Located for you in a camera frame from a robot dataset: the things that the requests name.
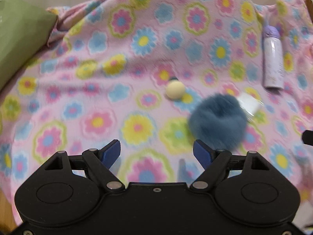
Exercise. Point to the blue fluffy plush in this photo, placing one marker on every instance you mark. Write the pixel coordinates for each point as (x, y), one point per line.
(217, 122)

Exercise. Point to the green printed pillow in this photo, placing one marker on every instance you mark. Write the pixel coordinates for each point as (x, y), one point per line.
(22, 34)

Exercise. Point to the cream foam ball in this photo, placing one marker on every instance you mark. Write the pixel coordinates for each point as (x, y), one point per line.
(175, 91)

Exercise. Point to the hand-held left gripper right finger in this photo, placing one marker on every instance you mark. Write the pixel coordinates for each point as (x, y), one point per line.
(201, 151)

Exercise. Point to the white tissue packet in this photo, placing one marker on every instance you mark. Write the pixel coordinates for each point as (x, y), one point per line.
(249, 104)

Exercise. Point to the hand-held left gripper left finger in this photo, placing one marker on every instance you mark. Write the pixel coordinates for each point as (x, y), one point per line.
(111, 153)

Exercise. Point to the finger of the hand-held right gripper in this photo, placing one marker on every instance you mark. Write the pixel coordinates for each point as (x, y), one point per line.
(308, 137)

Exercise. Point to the pink floral fleece blanket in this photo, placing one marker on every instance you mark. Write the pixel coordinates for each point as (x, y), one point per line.
(97, 53)

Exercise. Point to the purple white water bottle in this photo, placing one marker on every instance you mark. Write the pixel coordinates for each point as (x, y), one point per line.
(273, 58)

